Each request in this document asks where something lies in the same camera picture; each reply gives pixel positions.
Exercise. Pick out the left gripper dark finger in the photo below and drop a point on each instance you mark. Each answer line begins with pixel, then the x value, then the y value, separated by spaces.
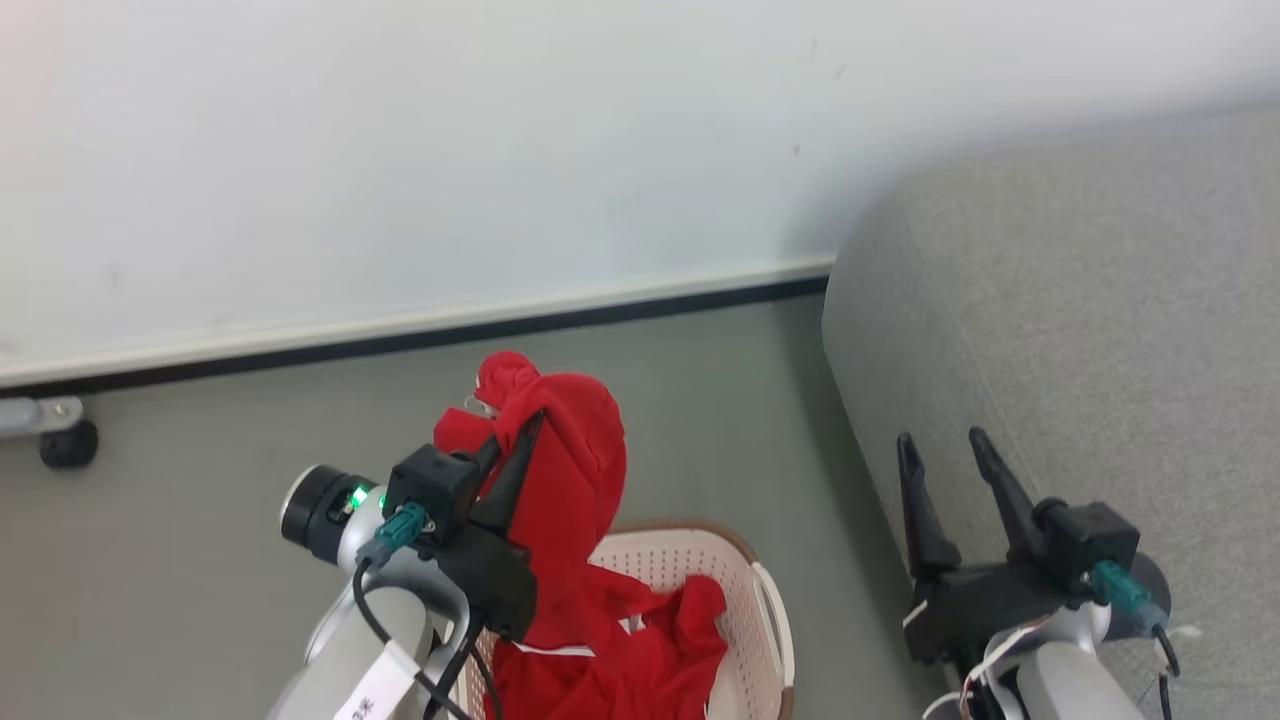
pixel 512 480
pixel 489 452

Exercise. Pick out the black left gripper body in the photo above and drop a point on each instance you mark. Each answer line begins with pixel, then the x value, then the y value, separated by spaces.
pixel 495 580

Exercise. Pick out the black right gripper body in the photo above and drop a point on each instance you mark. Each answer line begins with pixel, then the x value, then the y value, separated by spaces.
pixel 985 605

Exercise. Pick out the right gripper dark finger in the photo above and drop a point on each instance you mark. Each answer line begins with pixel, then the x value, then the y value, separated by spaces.
pixel 1005 495
pixel 925 520

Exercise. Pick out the red sports jersey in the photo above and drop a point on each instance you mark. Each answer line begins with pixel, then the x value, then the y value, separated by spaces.
pixel 570 500

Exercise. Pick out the cream perforated laundry basket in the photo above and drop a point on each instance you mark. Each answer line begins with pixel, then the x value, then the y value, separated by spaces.
pixel 745 600

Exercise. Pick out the white and black skirting board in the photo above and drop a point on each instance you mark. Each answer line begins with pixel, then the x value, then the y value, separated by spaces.
pixel 400 335

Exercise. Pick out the grey fabric sofa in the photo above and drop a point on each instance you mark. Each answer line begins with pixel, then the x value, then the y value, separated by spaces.
pixel 1080 350

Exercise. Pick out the black caster wheel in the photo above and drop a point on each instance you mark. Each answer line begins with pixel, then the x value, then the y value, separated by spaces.
pixel 68 445

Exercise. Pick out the grey metal furniture leg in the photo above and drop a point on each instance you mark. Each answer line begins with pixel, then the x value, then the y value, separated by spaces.
pixel 30 415

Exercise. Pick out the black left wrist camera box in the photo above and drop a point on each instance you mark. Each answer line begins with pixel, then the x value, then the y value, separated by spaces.
pixel 435 490

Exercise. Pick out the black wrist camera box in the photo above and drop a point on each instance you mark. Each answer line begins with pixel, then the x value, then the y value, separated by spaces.
pixel 435 490
pixel 1095 535

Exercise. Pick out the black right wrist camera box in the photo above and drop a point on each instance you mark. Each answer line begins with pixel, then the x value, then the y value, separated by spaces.
pixel 1095 535

